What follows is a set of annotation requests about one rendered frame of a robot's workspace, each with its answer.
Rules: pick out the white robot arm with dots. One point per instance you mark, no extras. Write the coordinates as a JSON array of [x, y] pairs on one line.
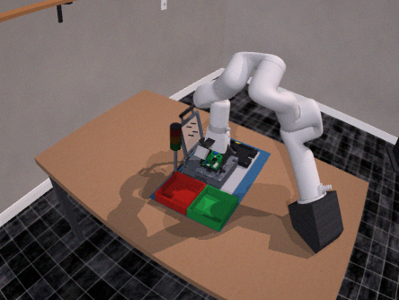
[[292, 114]]

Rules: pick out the red open-top bin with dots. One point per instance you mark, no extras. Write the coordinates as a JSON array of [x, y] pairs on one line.
[[179, 189]]

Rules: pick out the green bin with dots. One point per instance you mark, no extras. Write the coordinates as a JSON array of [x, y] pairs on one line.
[[212, 207]]

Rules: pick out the green circuit board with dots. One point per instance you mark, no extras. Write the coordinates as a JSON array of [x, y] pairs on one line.
[[213, 160]]

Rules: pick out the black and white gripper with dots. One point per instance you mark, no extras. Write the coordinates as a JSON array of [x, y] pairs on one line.
[[221, 144]]

